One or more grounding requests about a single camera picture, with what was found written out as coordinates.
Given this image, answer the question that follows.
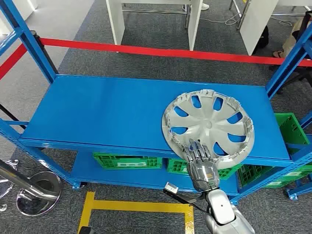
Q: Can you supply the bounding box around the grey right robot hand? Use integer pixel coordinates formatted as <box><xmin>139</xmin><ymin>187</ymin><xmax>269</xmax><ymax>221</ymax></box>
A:
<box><xmin>184</xmin><ymin>138</ymin><xmax>221</xmax><ymax>193</ymax></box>

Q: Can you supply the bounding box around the silver wheel hubcap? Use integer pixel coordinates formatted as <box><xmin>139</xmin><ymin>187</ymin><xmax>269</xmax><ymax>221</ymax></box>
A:
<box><xmin>161</xmin><ymin>89</ymin><xmax>255</xmax><ymax>170</ymax></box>

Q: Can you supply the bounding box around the blue metal shelf rack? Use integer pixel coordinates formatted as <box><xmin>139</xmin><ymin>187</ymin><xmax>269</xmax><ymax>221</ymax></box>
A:
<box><xmin>0</xmin><ymin>0</ymin><xmax>312</xmax><ymax>201</ymax></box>

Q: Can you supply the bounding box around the red barrier belt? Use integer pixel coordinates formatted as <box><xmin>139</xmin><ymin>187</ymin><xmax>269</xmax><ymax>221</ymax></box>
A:
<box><xmin>40</xmin><ymin>38</ymin><xmax>312</xmax><ymax>67</ymax></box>
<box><xmin>0</xmin><ymin>43</ymin><xmax>28</xmax><ymax>81</ymax></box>

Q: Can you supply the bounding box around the white desk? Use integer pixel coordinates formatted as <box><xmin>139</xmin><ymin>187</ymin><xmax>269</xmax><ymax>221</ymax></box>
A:
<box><xmin>106</xmin><ymin>0</ymin><xmax>203</xmax><ymax>51</ymax></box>
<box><xmin>229</xmin><ymin>0</ymin><xmax>312</xmax><ymax>56</ymax></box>

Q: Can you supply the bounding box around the person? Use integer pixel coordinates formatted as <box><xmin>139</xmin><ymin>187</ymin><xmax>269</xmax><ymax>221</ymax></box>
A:
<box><xmin>273</xmin><ymin>11</ymin><xmax>312</xmax><ymax>59</ymax></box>

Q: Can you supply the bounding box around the chrome stanchion base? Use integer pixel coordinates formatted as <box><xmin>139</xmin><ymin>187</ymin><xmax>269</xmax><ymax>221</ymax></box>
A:
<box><xmin>16</xmin><ymin>171</ymin><xmax>62</xmax><ymax>217</ymax></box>
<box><xmin>0</xmin><ymin>159</ymin><xmax>20</xmax><ymax>212</ymax></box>

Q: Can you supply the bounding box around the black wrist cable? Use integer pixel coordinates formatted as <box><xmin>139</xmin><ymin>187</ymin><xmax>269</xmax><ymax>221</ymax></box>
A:
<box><xmin>163</xmin><ymin>189</ymin><xmax>210</xmax><ymax>214</ymax></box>

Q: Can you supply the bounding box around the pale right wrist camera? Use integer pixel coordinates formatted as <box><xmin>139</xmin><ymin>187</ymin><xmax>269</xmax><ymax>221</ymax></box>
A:
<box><xmin>164</xmin><ymin>181</ymin><xmax>179</xmax><ymax>195</ymax></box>

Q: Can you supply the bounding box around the white floor cable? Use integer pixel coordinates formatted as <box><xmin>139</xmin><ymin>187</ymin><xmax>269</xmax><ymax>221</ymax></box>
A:
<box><xmin>199</xmin><ymin>13</ymin><xmax>242</xmax><ymax>26</ymax></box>

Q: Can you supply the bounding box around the black stanchion post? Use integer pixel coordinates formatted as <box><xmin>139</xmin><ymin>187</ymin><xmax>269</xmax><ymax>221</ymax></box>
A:
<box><xmin>31</xmin><ymin>30</ymin><xmax>59</xmax><ymax>76</ymax></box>
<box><xmin>0</xmin><ymin>104</ymin><xmax>27</xmax><ymax>130</ymax></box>

